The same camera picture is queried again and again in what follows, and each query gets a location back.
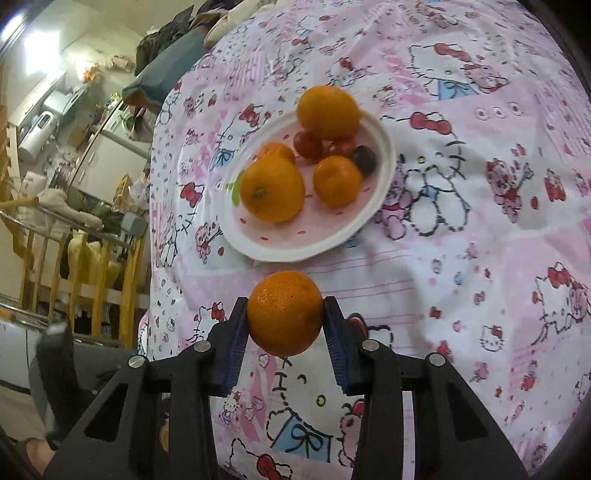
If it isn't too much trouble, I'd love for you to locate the white rice cooker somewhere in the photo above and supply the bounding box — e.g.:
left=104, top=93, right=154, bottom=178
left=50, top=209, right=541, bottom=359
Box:
left=17, top=111, right=58, bottom=158

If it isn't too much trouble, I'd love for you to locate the pile of dark clothes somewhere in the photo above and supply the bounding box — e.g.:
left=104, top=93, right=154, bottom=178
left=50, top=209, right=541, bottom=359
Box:
left=136, top=0, right=259, bottom=65

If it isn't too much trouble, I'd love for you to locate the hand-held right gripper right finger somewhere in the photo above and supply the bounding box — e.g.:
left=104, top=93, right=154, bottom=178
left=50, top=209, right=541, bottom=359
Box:
left=323, top=295, right=529, bottom=480

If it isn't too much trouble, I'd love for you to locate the cherry tomato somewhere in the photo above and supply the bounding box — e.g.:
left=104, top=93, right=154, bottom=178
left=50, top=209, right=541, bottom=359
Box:
left=329, top=137, right=358, bottom=158
left=294, top=130, right=325, bottom=161

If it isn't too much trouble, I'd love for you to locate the grey box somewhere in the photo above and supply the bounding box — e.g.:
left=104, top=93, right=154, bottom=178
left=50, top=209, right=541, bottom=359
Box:
left=121, top=212, right=148, bottom=241

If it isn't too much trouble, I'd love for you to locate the blue pillow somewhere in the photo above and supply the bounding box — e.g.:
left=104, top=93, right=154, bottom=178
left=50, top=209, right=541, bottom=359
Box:
left=122, top=39, right=208, bottom=109

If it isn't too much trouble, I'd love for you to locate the pink cartoon printed tablecloth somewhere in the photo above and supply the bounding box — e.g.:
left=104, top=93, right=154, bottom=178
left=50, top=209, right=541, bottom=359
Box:
left=136, top=0, right=591, bottom=480

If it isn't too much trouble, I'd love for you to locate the small mandarin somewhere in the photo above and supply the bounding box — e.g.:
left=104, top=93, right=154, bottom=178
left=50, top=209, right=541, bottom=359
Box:
left=246, top=271, right=324, bottom=357
left=256, top=142, right=296, bottom=164
left=313, top=155, right=363, bottom=208

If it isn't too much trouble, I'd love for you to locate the round grape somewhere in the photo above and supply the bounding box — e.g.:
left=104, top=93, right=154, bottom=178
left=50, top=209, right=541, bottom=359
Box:
left=350, top=145, right=378, bottom=176

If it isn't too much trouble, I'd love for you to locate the large orange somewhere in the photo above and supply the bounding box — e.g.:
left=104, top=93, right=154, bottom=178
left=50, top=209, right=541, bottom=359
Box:
left=296, top=85, right=362, bottom=141
left=240, top=154, right=305, bottom=223

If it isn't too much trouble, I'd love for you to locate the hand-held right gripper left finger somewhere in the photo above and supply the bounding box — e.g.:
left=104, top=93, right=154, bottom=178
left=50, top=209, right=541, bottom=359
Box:
left=44, top=296, right=250, bottom=480

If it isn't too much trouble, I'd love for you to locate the white refrigerator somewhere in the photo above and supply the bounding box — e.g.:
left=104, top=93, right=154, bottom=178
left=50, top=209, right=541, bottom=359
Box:
left=74, top=99, right=153, bottom=204

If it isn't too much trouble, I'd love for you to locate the pink white-rimmed plate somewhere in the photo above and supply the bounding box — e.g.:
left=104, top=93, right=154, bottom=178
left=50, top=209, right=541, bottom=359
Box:
left=217, top=110, right=397, bottom=263

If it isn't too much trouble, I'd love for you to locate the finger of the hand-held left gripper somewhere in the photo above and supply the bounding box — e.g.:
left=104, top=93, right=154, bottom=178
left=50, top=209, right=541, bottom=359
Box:
left=32, top=323, right=95, bottom=446

